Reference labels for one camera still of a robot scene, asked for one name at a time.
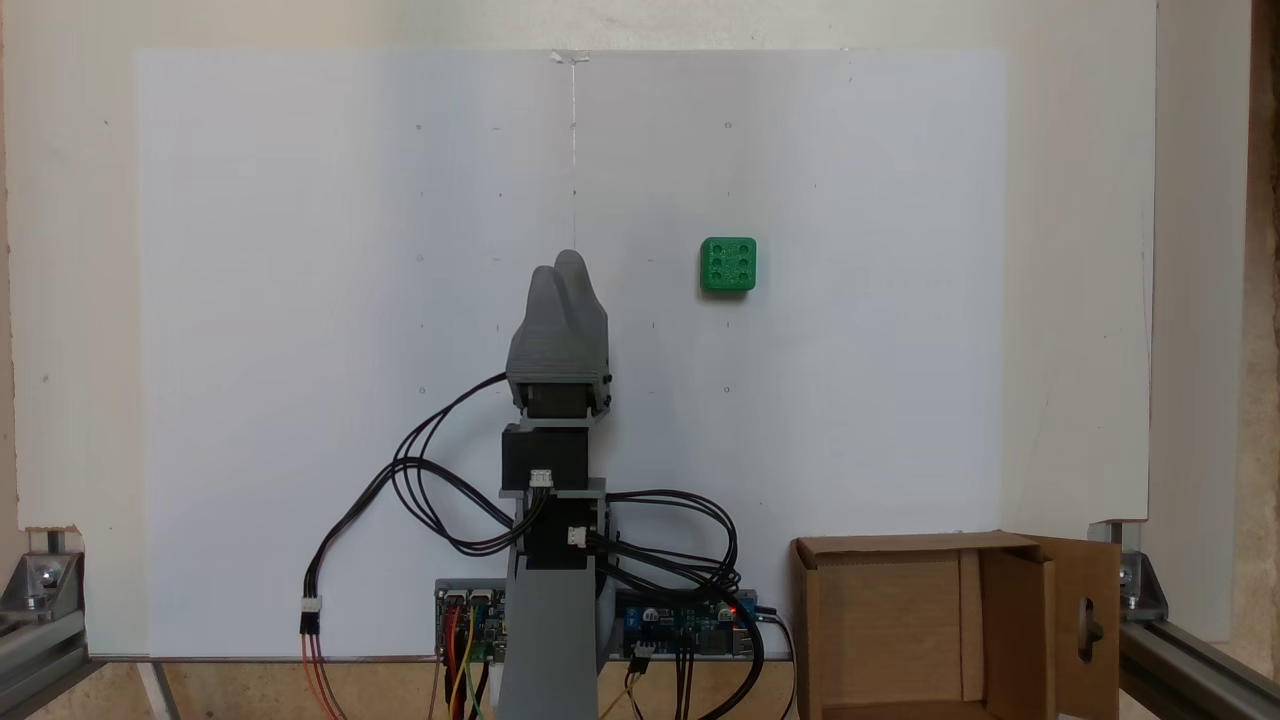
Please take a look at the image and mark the green die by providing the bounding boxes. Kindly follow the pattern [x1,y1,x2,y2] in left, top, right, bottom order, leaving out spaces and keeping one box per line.
[699,236,758,294]

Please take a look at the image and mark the open cardboard box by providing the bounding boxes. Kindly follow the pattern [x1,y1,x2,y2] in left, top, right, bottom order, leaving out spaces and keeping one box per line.
[790,530,1123,720]

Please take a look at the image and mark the red and orange wires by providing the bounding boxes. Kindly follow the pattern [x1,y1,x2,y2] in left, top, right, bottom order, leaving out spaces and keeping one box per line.
[300,630,349,720]

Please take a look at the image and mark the metal corner bracket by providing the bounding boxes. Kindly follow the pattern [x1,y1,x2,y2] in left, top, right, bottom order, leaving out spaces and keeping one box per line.
[0,528,87,617]
[1088,520,1169,623]

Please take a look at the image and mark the yellow and green jumper wires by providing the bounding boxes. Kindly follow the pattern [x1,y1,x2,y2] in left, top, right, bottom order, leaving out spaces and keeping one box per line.
[440,598,497,720]

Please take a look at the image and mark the blue power board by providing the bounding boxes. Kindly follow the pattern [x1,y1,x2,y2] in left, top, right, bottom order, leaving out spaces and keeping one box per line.
[612,590,763,661]

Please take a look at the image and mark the black cable bundle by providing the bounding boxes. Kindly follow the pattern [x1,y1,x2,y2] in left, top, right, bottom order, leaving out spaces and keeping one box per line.
[585,488,769,720]

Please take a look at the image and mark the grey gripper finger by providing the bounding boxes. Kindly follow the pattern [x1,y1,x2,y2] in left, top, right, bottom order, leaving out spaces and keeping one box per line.
[512,265,561,336]
[550,249,608,336]

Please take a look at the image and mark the black cable with white connector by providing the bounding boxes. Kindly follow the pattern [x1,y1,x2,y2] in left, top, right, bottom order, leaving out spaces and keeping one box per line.
[299,458,521,637]

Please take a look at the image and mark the aluminium frame post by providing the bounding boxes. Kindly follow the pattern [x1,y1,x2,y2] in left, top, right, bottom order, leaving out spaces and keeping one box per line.
[1118,612,1280,720]
[0,600,93,720]

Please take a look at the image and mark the green controller board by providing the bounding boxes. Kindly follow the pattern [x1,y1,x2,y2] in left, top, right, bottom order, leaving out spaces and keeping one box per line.
[434,579,508,663]

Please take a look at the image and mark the black servo cable loop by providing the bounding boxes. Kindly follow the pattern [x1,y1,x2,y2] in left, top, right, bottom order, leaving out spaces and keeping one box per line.
[388,372,546,557]

